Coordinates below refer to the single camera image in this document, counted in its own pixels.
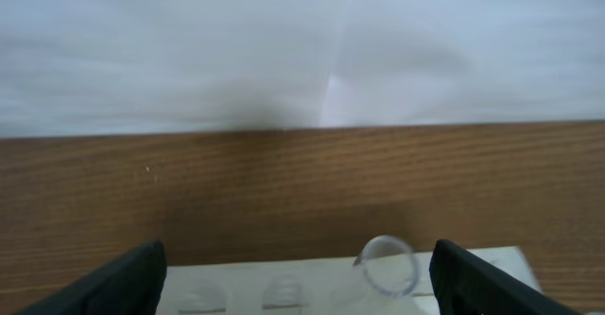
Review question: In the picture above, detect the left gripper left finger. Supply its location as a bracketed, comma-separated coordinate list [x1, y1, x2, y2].
[17, 238, 168, 315]

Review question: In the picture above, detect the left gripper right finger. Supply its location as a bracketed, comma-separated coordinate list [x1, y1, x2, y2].
[428, 238, 583, 315]

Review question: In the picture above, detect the clear test tube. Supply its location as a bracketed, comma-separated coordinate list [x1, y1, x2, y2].
[353, 234, 421, 300]

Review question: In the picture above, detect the white test tube rack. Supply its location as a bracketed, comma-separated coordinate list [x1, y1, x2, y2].
[155, 245, 545, 315]

